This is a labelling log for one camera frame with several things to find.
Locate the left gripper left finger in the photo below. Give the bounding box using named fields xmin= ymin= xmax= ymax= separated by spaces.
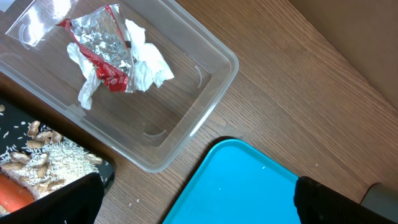
xmin=1 ymin=173 xmax=104 ymax=224

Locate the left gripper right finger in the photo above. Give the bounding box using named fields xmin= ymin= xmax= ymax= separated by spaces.
xmin=294 ymin=176 xmax=396 ymax=224

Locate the white rice pile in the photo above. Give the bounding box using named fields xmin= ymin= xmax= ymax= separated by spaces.
xmin=0 ymin=123 xmax=108 ymax=200

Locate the nut shells pile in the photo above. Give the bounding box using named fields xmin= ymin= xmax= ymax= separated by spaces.
xmin=0 ymin=104 xmax=103 ymax=194

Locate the orange carrot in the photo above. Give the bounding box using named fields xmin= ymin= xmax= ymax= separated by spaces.
xmin=0 ymin=174 xmax=35 ymax=213

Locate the white tissue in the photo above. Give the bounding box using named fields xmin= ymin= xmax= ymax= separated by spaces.
xmin=67 ymin=19 xmax=174 ymax=110

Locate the foil wrapper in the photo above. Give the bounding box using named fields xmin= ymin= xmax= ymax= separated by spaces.
xmin=58 ymin=4 xmax=135 ymax=93

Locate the black waste tray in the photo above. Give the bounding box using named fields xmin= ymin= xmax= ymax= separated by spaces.
xmin=0 ymin=96 xmax=116 ymax=218

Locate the teal plastic tray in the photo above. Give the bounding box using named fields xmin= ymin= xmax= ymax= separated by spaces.
xmin=164 ymin=139 xmax=300 ymax=224

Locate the clear plastic bin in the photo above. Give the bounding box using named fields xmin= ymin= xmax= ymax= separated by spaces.
xmin=1 ymin=0 xmax=239 ymax=173

